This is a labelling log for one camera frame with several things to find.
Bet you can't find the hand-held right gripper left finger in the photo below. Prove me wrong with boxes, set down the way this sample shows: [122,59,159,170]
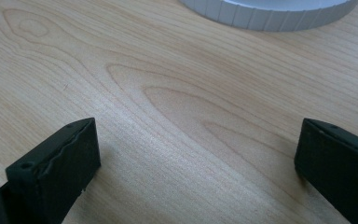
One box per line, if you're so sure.
[0,117,102,224]

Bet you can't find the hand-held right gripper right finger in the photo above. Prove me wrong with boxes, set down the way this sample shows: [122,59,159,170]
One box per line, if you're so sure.
[294,118,358,224]

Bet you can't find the white ribbed round tray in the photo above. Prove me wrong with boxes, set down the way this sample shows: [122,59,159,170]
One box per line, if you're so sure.
[178,0,358,33]

